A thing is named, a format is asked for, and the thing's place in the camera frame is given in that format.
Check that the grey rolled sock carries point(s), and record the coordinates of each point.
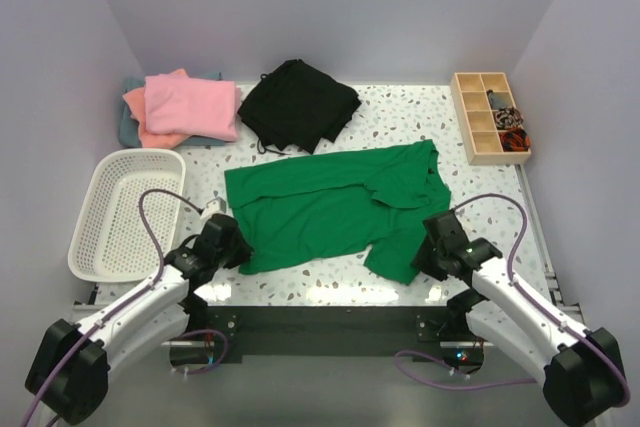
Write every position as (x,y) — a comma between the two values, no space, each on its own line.
(498,100)

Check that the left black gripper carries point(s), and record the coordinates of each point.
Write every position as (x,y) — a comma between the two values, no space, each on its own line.
(244,252)

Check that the salmon folded t shirt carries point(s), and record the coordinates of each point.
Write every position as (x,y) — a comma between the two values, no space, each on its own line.
(133,130)

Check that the orange black sock roll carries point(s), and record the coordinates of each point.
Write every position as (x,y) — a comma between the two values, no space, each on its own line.
(515,140)

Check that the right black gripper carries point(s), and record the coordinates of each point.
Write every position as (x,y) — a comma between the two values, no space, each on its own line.
(421,263)

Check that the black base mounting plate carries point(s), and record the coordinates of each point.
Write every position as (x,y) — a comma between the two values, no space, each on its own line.
(329,331)

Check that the green t shirt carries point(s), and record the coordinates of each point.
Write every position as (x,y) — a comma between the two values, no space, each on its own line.
(302,209)

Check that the black folded garment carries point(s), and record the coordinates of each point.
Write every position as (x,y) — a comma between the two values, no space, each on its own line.
(296,104)

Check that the black white patterned sock roll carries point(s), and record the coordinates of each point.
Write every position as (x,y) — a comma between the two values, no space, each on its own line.
(507,118)

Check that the white perforated laundry basket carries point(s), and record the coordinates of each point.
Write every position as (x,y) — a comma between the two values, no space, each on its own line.
(110,243)

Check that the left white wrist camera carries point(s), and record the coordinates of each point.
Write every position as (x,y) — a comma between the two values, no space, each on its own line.
(215,206)

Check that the pink folded t shirt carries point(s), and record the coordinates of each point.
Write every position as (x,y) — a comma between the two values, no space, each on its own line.
(176,104)

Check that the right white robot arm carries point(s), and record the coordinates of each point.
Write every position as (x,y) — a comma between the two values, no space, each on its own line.
(579,370)

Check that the wooden compartment organizer box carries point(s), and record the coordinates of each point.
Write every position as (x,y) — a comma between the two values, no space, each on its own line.
(478,129)

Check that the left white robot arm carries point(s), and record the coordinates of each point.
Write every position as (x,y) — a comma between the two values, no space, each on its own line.
(76,362)

